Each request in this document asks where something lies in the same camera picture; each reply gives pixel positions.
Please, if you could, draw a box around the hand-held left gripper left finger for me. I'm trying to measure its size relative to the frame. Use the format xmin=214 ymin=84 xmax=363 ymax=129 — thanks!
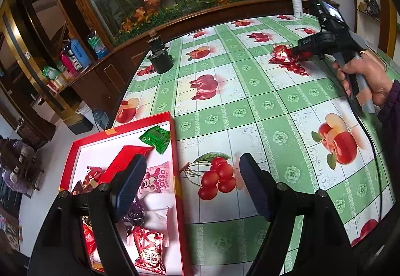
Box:
xmin=28 ymin=153 xmax=148 ymax=276

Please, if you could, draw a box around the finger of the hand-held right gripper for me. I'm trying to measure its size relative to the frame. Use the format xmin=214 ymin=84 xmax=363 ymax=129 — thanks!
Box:
xmin=291 ymin=46 xmax=314 ymax=61

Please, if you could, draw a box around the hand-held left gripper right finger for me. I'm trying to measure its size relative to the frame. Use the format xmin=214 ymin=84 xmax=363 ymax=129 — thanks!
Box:
xmin=238 ymin=153 xmax=363 ymax=276

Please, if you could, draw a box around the wide red floral packet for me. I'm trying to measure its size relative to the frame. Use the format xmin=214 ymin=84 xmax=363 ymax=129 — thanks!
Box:
xmin=268 ymin=44 xmax=302 ymax=64

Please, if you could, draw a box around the shiny red snack packet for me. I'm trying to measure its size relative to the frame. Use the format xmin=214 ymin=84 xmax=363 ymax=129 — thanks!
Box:
xmin=99 ymin=145 xmax=155 ymax=184

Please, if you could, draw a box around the dark purple snack packet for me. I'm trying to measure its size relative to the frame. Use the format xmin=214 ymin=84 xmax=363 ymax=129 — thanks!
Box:
xmin=122 ymin=198 xmax=147 ymax=225

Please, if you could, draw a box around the pink snack packet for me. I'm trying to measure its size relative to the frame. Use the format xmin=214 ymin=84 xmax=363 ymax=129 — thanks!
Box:
xmin=137 ymin=160 xmax=176 ymax=212

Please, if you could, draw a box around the small dark red packet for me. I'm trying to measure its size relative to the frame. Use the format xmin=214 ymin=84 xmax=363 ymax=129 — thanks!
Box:
xmin=84 ymin=166 xmax=105 ymax=186

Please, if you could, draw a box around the red gift box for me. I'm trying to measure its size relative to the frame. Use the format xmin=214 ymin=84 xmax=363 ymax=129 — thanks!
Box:
xmin=59 ymin=111 xmax=192 ymax=276

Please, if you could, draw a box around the brown snack packet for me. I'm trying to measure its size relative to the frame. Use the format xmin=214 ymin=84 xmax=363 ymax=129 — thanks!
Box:
xmin=72 ymin=180 xmax=94 ymax=196

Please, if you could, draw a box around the green candy packet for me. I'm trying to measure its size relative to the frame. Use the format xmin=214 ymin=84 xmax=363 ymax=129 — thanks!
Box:
xmin=138 ymin=125 xmax=171 ymax=155

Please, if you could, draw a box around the long red floral packet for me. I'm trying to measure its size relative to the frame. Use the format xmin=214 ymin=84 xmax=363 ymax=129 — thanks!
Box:
xmin=82 ymin=216 xmax=97 ymax=264

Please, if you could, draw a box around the red white heart-print packet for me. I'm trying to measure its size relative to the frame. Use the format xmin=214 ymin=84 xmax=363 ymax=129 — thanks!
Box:
xmin=130 ymin=225 xmax=166 ymax=275

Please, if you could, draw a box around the person's right forearm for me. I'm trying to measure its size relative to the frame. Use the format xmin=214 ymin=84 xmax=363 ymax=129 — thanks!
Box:
xmin=376 ymin=80 xmax=400 ymax=154

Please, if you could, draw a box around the person's right hand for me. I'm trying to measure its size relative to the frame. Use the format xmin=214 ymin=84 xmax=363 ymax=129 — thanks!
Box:
xmin=332 ymin=51 xmax=394 ymax=107

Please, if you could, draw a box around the white spray bottle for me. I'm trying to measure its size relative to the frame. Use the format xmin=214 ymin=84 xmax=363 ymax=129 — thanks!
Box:
xmin=290 ymin=0 xmax=304 ymax=19

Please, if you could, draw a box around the fruit-print green tablecloth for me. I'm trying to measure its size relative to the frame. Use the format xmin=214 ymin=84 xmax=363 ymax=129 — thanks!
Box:
xmin=114 ymin=13 xmax=397 ymax=276

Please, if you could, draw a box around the large clear water bottle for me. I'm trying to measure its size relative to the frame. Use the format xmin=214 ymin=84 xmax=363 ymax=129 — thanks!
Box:
xmin=92 ymin=108 xmax=110 ymax=130

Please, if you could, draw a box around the white bucket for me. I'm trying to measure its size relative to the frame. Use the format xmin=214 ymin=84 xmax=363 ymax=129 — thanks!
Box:
xmin=75 ymin=101 xmax=91 ymax=117

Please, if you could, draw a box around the black round device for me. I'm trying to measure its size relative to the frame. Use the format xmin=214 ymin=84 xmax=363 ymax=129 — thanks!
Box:
xmin=147 ymin=35 xmax=174 ymax=74

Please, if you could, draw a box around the pink bottle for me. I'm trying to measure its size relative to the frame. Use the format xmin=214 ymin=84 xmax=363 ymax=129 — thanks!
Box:
xmin=60 ymin=52 xmax=77 ymax=74

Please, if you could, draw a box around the black cable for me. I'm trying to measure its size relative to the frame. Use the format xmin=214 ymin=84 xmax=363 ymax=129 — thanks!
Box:
xmin=351 ymin=96 xmax=383 ymax=225

